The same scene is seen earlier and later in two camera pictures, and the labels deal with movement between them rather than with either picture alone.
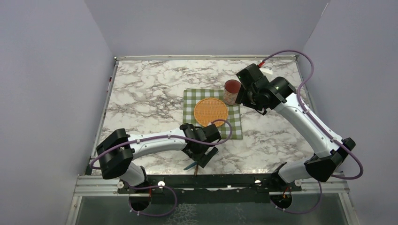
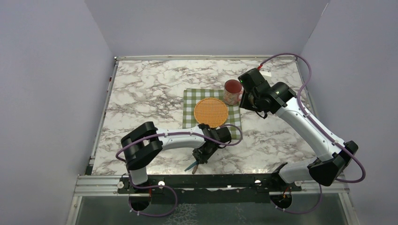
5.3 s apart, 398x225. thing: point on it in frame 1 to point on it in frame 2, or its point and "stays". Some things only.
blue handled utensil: [191, 166] stays
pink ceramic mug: [231, 89] stays
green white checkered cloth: [190, 98] to [233, 121]
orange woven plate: [207, 109] stays
